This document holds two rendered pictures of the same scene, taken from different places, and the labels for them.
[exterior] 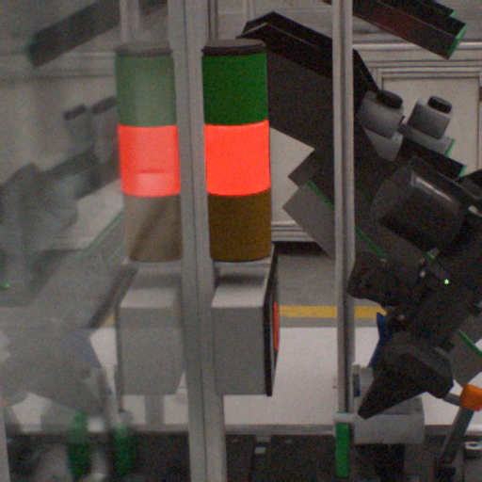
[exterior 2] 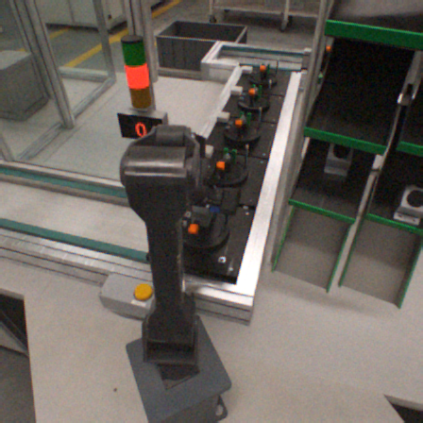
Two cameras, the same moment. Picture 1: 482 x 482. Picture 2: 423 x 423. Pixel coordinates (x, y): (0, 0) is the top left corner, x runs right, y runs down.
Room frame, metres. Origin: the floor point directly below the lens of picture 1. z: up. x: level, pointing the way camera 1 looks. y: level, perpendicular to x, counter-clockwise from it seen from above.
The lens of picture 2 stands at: (1.20, -0.72, 1.66)
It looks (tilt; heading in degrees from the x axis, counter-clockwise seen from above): 45 degrees down; 100
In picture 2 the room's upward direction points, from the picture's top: straight up
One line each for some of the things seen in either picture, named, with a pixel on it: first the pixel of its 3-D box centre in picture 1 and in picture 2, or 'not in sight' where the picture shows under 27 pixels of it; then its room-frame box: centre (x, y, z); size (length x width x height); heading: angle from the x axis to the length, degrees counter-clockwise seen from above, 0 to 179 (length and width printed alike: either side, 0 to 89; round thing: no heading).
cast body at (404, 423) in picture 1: (377, 400); (204, 205); (1.07, -0.12, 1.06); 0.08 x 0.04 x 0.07; 85
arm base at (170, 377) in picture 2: not in sight; (176, 356); (1.10, -0.52, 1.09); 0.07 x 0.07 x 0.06; 36
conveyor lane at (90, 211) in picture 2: not in sight; (112, 219); (0.77, -0.08, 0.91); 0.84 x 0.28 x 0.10; 175
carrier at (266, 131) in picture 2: not in sight; (242, 125); (1.11, 0.37, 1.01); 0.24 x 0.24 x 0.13; 85
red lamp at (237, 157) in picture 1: (234, 154); (137, 74); (0.89, 0.00, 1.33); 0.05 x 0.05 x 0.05
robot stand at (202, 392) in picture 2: not in sight; (180, 382); (1.10, -0.52, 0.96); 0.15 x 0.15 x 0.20; 36
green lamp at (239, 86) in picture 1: (232, 86); (133, 52); (0.89, 0.00, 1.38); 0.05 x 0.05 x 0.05
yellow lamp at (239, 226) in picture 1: (237, 220); (140, 94); (0.89, 0.00, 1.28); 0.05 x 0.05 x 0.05
